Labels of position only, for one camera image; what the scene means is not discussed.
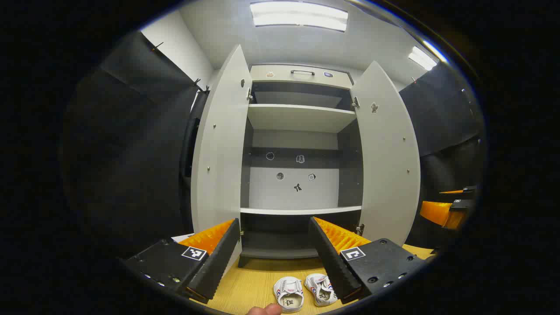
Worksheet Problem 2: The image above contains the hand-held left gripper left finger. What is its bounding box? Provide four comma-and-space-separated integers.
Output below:
124, 218, 241, 303

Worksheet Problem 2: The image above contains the small ceiling light panel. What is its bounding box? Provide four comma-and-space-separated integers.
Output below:
408, 46, 438, 71

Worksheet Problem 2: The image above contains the grey shoe cabinet door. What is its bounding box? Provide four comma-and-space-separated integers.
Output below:
191, 44, 253, 273
350, 60, 421, 246

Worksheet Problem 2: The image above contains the black backdrop cloth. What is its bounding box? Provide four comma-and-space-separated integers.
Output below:
61, 31, 484, 259

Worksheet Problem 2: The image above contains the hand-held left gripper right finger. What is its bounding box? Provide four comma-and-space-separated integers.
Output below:
308, 217, 427, 305

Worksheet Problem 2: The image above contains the large ceiling light panel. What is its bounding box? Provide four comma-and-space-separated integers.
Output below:
249, 1, 349, 32

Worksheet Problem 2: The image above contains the grey cabinet drawer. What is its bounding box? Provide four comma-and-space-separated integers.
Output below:
250, 65, 354, 88

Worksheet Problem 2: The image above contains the white shoe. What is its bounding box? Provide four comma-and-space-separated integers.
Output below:
273, 276, 305, 313
304, 273, 338, 307

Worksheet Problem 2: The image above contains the grey cabinet shelf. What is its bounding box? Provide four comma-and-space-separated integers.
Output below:
247, 104, 357, 134
240, 206, 363, 216

